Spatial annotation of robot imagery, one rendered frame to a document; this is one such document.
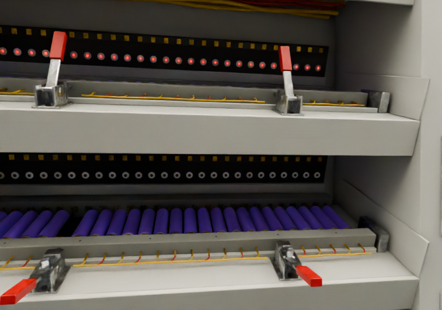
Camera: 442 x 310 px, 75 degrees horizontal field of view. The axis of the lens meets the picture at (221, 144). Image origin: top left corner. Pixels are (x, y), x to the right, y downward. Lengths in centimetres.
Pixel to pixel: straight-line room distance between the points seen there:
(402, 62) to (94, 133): 39
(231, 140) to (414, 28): 27
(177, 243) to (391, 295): 27
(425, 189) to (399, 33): 21
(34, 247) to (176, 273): 17
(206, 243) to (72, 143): 19
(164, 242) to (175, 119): 15
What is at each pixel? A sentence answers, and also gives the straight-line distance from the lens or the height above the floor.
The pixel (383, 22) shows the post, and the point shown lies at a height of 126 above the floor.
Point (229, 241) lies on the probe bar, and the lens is 39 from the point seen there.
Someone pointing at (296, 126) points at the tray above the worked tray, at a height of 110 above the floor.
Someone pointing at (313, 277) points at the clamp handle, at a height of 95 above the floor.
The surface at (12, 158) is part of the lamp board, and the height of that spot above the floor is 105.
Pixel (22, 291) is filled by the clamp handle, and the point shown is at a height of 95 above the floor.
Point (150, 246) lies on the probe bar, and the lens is 38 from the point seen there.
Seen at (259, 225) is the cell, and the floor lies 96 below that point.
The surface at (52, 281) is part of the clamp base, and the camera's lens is 37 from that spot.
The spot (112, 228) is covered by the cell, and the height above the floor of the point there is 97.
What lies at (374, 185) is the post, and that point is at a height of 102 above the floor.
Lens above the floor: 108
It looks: 1 degrees up
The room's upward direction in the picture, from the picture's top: 1 degrees clockwise
